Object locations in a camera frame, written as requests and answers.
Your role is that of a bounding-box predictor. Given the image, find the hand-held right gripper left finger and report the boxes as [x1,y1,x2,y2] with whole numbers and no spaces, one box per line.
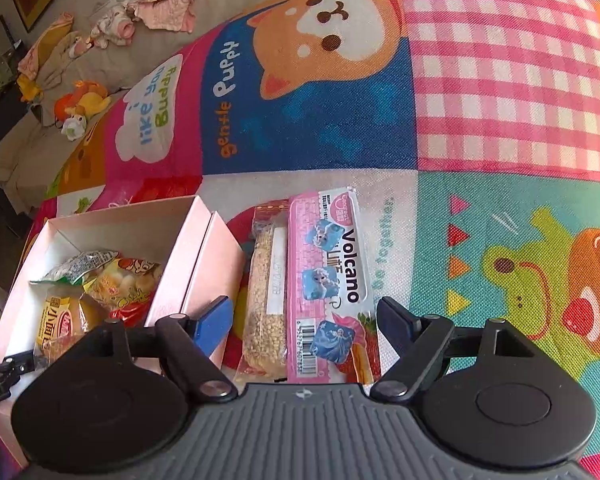
[87,296,237,404]

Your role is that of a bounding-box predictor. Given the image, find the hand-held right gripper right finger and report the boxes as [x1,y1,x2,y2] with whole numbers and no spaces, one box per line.
[371,296,547,403]

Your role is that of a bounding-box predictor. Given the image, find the clear grain bar packet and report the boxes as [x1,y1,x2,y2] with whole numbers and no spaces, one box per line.
[234,199,290,386]

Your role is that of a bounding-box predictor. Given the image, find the pink snack packet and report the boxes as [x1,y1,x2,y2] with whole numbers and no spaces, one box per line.
[285,186,382,386]

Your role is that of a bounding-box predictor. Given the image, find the bread bun packet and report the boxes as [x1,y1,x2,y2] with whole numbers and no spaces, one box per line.
[34,294,108,367]

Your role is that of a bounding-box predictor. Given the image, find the yellow red snack packet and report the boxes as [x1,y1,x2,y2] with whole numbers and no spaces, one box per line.
[84,256,164,323]

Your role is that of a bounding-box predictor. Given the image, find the green white snack packet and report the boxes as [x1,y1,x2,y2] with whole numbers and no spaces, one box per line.
[42,249,119,287]

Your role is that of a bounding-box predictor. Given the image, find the colourful printed blanket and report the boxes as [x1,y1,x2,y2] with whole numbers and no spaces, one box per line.
[22,0,600,463]

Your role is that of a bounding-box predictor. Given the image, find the white green plush toy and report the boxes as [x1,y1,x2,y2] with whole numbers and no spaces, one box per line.
[61,113,89,142]

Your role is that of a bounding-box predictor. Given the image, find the beige sofa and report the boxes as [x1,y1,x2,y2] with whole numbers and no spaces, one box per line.
[0,0,406,213]

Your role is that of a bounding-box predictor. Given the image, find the orange plush toy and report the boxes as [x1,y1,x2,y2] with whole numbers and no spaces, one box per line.
[54,80,112,119]

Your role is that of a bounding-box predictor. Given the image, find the yellow plush toy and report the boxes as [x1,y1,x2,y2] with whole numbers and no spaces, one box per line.
[16,77,44,104]

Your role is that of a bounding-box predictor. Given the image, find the beige crumpled cloth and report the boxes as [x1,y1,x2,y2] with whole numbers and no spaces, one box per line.
[30,32,90,112]

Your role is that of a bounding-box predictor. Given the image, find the small pink doll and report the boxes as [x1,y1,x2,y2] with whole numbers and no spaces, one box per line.
[67,35,94,59]

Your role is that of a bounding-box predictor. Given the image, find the white pink baby garment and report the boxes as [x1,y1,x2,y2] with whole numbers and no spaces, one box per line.
[89,2,137,49]

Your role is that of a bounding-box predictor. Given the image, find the pink floral clothes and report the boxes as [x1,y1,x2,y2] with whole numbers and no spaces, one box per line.
[129,0,229,32]

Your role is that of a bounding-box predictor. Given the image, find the pink yellow cloth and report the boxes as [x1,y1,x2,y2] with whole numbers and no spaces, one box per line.
[17,12,76,79]

